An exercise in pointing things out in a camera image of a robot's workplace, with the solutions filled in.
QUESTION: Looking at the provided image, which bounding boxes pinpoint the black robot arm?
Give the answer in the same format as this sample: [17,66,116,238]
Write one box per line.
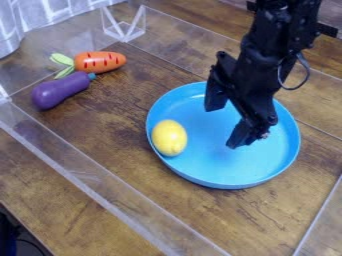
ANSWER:
[204,0,320,149]

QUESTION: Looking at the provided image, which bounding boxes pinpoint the black bar in background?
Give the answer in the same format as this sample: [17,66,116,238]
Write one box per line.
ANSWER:
[245,0,337,38]

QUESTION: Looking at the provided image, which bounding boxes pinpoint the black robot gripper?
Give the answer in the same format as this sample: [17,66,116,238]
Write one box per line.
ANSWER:
[204,45,309,149]

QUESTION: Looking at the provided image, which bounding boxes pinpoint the clear acrylic enclosure wall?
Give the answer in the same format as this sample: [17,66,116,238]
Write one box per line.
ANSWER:
[0,0,342,256]

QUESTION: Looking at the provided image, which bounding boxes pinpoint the yellow toy lemon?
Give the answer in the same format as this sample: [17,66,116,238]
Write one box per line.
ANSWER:
[150,120,186,157]

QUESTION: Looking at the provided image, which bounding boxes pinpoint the grey white curtain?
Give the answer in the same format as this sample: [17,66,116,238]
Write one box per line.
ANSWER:
[0,0,125,59]

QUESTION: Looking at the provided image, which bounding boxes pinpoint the blue round tray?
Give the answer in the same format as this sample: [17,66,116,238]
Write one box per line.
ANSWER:
[145,82,300,189]

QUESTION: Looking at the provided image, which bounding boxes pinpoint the purple toy eggplant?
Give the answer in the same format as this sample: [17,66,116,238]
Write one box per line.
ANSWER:
[30,71,96,110]

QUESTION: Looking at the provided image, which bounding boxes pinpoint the orange toy carrot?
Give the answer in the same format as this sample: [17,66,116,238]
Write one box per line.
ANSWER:
[49,51,126,79]

